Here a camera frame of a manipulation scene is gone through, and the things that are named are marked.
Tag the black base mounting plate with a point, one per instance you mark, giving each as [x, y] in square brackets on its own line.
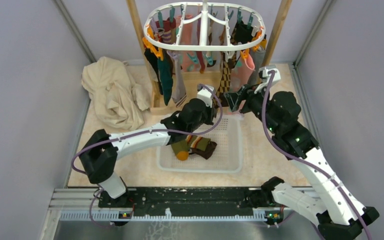
[190, 201]

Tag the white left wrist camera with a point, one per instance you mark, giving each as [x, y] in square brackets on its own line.
[205, 93]

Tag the beige crumpled cloth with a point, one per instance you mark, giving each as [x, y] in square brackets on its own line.
[119, 100]

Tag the pink sock with green patches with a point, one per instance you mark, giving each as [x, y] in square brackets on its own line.
[241, 72]

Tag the plain grey sock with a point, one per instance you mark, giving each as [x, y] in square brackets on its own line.
[257, 59]

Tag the aluminium rail frame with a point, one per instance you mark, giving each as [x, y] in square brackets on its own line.
[74, 214]

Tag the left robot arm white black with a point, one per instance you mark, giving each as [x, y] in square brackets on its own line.
[98, 157]

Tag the grey sock with red stripes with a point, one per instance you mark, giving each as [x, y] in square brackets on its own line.
[179, 95]

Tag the black sock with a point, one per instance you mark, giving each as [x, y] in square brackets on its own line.
[153, 61]

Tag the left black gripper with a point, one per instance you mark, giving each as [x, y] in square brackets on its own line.
[210, 119]

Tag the dark teal sock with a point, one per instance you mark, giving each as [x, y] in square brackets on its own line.
[166, 77]

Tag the brown yellow argyle sock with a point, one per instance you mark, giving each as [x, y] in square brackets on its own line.
[225, 81]

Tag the white plastic mesh basket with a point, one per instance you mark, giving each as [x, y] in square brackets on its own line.
[226, 158]

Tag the white oval clip hanger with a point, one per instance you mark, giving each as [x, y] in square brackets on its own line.
[205, 12]

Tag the wooden hanger rack frame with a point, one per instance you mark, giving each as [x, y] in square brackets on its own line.
[212, 77]

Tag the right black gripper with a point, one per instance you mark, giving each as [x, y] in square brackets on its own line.
[233, 98]

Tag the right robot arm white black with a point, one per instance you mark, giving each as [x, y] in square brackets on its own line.
[336, 213]

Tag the green striped sock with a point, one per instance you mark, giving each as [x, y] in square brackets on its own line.
[182, 149]

